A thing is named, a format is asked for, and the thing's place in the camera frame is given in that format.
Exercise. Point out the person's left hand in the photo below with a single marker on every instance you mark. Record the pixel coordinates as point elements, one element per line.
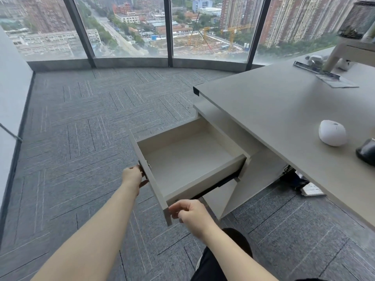
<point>131,178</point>

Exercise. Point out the person's right hand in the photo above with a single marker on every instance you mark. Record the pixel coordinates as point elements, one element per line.
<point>197,215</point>

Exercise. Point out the person's right thumb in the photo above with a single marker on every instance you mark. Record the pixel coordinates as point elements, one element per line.
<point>182,216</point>

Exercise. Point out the person's left thumb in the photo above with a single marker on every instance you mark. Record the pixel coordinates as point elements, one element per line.
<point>144,184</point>

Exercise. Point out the beige wooden drawer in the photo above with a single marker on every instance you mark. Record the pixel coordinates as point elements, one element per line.
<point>187,160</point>

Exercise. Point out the person's right forearm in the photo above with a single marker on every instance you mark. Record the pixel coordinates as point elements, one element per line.
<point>234,257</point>

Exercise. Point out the person's left forearm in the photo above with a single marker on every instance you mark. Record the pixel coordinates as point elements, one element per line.
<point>88,242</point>

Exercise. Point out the person's black trouser leg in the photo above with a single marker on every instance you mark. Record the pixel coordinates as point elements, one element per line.
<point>219,260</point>

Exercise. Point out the beige desk cabinet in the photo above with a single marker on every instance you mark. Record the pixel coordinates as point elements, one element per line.
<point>249,184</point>

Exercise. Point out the grey stone window sill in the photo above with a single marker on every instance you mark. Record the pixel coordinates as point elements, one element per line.
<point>131,63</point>

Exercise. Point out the white power strip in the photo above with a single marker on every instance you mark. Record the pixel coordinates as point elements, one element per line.
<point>313,190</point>

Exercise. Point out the white computer mouse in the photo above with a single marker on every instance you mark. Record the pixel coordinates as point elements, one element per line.
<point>332,133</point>

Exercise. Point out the black rounded object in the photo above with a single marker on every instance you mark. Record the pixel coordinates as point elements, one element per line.
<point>366,152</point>

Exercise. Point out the small white case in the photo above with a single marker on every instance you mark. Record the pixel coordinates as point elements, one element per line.
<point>344,64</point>
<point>314,60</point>

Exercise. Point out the clear plastic sleeve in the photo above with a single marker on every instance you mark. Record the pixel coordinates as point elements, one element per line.
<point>339,81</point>

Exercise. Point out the white monitor stand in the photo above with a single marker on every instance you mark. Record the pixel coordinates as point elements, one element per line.
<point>348,49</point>

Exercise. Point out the black mesh pen holder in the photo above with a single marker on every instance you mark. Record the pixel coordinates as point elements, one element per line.
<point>357,18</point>

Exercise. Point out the black desk corner bracket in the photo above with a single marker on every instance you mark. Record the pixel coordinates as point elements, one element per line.
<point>195,91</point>

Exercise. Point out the metal wall rail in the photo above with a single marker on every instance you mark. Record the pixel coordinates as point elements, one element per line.
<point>10,133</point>

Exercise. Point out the dark window frame post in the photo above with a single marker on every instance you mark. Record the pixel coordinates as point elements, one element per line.
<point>79,29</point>
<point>258,32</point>
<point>168,29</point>

